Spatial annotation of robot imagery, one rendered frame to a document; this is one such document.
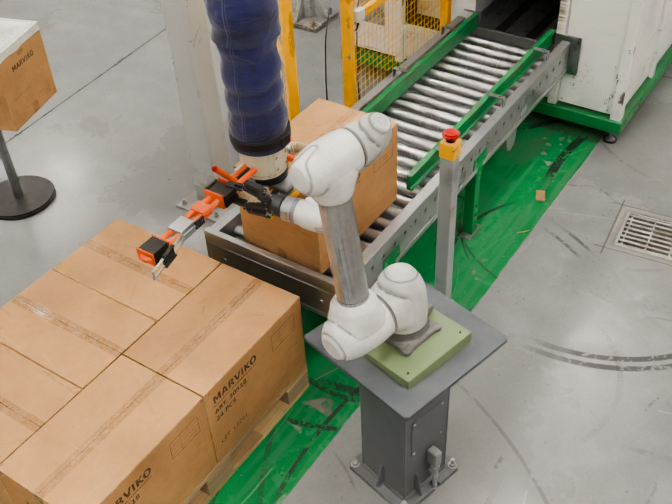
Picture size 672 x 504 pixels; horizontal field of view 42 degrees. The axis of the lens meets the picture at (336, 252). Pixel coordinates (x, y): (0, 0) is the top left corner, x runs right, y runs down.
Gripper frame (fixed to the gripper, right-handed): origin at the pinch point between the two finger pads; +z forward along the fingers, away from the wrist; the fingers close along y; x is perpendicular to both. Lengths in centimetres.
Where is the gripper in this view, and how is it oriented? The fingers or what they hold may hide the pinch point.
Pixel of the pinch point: (235, 193)
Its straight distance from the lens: 312.7
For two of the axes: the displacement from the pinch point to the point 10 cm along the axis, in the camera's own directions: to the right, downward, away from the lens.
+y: 0.4, 7.6, 6.5
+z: -8.9, -2.7, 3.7
